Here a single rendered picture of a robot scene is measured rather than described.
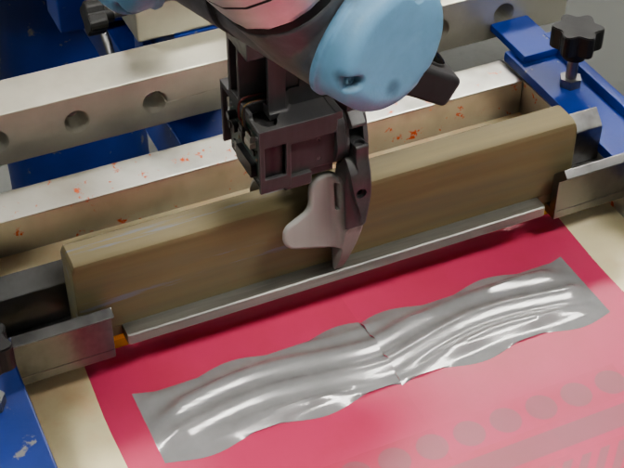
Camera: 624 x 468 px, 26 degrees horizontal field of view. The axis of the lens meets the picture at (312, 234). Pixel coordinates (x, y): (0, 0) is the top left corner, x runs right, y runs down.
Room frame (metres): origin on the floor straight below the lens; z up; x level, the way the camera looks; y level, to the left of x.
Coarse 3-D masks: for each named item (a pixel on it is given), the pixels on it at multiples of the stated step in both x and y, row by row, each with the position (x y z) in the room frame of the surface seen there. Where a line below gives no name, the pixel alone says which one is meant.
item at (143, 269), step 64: (512, 128) 0.84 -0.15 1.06; (576, 128) 0.85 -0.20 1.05; (256, 192) 0.76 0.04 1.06; (384, 192) 0.78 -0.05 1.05; (448, 192) 0.80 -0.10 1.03; (512, 192) 0.83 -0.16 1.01; (64, 256) 0.69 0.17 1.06; (128, 256) 0.70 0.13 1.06; (192, 256) 0.71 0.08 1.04; (256, 256) 0.74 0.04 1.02; (320, 256) 0.76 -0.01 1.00; (128, 320) 0.69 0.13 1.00
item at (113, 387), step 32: (320, 288) 0.77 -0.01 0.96; (224, 320) 0.74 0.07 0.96; (256, 320) 0.74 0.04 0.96; (288, 320) 0.74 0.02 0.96; (320, 320) 0.74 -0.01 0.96; (352, 320) 0.74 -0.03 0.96; (128, 352) 0.70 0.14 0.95; (160, 352) 0.70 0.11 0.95; (192, 352) 0.70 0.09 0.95; (224, 352) 0.70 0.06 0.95; (256, 352) 0.70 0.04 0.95; (96, 384) 0.67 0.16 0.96; (128, 384) 0.67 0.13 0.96; (160, 384) 0.67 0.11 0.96; (128, 416) 0.64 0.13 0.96; (352, 416) 0.64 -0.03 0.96; (384, 416) 0.64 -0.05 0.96; (416, 416) 0.64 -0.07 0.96; (128, 448) 0.61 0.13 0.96; (256, 448) 0.61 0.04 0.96; (288, 448) 0.61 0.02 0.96; (320, 448) 0.61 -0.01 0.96; (352, 448) 0.61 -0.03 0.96
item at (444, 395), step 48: (480, 240) 0.83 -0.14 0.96; (528, 240) 0.83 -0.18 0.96; (576, 240) 0.83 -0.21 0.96; (336, 288) 0.77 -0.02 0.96; (384, 288) 0.77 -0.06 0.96; (432, 288) 0.77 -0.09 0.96; (576, 336) 0.72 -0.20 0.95; (432, 384) 0.67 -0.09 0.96; (480, 384) 0.67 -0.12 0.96; (528, 384) 0.67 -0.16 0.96
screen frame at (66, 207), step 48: (480, 96) 0.99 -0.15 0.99; (528, 96) 1.00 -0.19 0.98; (192, 144) 0.91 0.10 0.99; (384, 144) 0.95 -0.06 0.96; (48, 192) 0.85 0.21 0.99; (96, 192) 0.85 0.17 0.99; (144, 192) 0.86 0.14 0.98; (192, 192) 0.88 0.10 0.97; (0, 240) 0.81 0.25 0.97; (48, 240) 0.82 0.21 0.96
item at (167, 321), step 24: (480, 216) 0.81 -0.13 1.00; (504, 216) 0.81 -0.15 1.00; (528, 216) 0.82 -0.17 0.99; (408, 240) 0.78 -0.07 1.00; (432, 240) 0.78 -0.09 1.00; (456, 240) 0.79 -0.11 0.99; (360, 264) 0.76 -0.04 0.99; (384, 264) 0.76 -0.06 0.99; (240, 288) 0.73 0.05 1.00; (264, 288) 0.73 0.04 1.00; (288, 288) 0.73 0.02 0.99; (168, 312) 0.70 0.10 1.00; (192, 312) 0.70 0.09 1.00; (216, 312) 0.71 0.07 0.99; (144, 336) 0.68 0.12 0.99
